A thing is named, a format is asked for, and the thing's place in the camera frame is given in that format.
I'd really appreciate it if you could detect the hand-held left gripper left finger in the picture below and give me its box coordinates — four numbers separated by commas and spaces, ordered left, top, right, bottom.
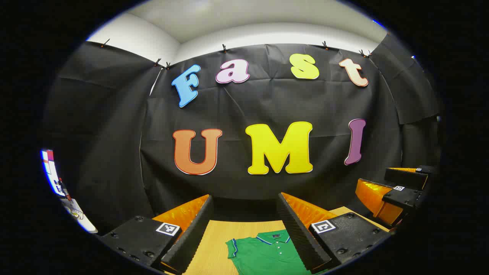
99, 194, 214, 275

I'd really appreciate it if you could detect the black backdrop cloth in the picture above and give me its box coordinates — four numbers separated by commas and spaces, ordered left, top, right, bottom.
40, 34, 445, 233

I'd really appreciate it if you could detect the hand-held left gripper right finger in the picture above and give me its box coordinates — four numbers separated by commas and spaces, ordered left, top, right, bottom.
276, 192, 391, 274

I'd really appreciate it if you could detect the white printed board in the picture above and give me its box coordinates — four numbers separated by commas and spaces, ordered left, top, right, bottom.
40, 149, 98, 234

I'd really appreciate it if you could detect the row of small cloth clips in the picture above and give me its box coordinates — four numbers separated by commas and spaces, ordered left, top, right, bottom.
100, 38, 373, 70

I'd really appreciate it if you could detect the green T-shirt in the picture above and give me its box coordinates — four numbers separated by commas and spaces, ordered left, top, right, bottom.
225, 229, 310, 275

